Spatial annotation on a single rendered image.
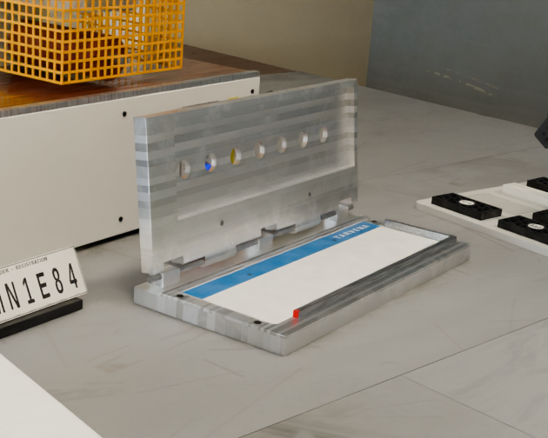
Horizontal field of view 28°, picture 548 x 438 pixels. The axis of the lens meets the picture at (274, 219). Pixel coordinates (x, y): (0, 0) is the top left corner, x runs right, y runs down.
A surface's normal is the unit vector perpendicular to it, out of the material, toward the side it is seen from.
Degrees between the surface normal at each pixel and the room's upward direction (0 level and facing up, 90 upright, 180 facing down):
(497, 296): 0
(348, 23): 90
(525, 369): 0
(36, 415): 0
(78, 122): 90
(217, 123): 83
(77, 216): 90
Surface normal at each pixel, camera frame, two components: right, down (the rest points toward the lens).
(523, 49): -0.72, 0.15
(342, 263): 0.07, -0.95
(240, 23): 0.70, 0.26
